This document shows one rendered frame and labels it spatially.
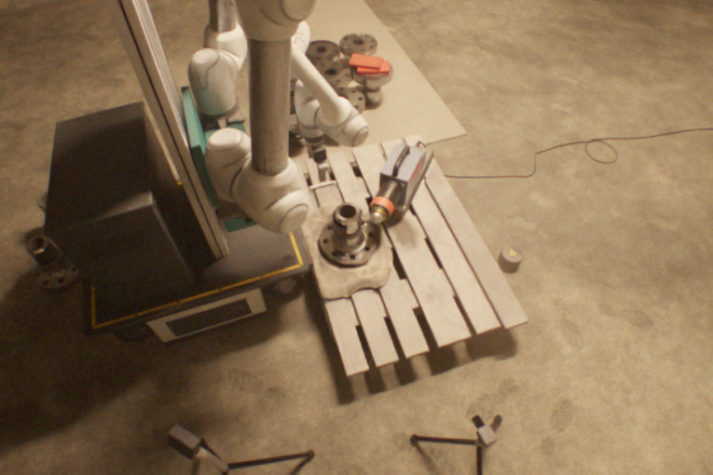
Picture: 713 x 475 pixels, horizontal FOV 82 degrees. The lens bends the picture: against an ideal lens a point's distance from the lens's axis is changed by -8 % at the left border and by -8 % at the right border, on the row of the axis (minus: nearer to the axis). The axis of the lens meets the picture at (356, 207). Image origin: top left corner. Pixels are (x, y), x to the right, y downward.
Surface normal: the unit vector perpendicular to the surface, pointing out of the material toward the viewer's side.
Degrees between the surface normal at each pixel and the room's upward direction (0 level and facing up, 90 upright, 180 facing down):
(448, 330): 0
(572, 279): 0
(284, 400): 0
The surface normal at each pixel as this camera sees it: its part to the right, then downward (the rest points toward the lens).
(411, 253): 0.00, -0.63
